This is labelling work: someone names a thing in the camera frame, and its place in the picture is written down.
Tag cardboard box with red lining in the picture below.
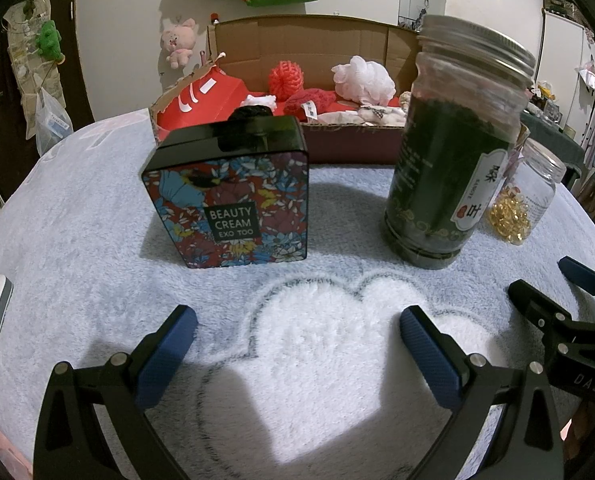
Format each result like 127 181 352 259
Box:
150 15 431 165

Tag table with green cloth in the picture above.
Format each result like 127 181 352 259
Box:
520 110 585 191

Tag clear plastic bag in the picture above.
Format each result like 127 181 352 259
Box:
34 87 74 156

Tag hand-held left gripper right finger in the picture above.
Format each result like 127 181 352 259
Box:
399 305 564 480

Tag small clear jar yellow capsules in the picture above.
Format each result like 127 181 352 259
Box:
487 137 568 247

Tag black knit scrubber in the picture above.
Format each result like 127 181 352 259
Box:
227 104 273 122

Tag pink plush pig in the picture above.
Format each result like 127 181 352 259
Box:
160 17 199 70

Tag dark wooden door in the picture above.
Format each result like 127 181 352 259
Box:
0 0 95 161

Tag clutter of bottles and jars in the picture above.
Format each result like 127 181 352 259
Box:
527 80 578 136

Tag large glass jar metal lid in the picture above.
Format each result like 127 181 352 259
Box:
383 14 537 270

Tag clear hanging pocket organiser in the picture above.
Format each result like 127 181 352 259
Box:
4 0 73 141

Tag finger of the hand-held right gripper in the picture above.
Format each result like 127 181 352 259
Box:
557 256 595 303
508 280 595 361

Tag small white fluffy plush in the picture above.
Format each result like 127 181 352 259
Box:
241 93 278 113

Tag white cabinet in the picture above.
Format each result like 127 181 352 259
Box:
542 0 595 111

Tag white mesh bath pouf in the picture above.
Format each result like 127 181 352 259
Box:
332 55 397 107

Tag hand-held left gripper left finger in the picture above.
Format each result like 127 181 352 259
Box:
33 304 199 480

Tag red foam mesh net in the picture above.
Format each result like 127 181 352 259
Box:
268 60 305 98

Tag red knit scrubber with tag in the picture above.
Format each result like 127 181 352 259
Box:
283 87 335 122

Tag beige cloth pouch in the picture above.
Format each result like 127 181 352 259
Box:
317 104 407 128

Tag green plush toy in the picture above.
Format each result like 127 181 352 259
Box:
36 20 63 61

